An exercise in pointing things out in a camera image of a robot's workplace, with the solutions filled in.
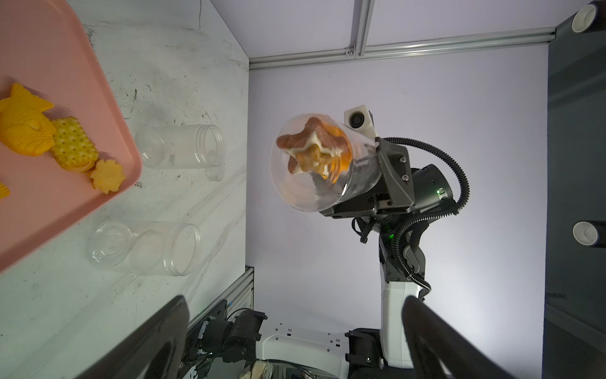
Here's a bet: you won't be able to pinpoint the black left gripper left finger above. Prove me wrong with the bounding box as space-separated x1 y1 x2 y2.
78 295 189 378

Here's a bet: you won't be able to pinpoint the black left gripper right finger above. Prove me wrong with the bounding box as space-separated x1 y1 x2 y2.
401 296 511 378

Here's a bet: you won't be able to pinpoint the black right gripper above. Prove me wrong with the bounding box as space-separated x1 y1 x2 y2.
320 137 455 220

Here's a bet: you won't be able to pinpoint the clear jar with brown cookies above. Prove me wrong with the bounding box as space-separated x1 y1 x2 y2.
270 114 381 213

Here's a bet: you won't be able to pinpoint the clear jar with orange cookies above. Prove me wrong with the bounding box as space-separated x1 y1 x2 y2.
87 221 201 277

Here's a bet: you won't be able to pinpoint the clear plastic cookie jar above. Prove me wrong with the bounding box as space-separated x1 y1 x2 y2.
135 125 226 170

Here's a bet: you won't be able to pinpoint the brown and orange cookies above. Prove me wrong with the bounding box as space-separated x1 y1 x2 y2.
276 117 353 183

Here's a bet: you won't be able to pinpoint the clear plastic jar lid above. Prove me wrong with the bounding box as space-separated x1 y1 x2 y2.
205 163 226 182

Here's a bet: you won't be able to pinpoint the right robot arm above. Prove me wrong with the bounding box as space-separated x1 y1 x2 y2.
256 137 470 378

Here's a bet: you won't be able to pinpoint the pink plastic tray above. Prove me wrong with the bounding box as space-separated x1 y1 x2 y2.
0 0 143 275

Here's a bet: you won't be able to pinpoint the black corrugated cable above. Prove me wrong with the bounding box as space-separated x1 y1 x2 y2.
382 136 471 299

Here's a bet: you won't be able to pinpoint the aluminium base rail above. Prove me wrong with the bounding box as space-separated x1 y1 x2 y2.
178 267 267 378

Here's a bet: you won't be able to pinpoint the aluminium frame profile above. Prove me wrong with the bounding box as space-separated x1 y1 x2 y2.
249 1 556 71

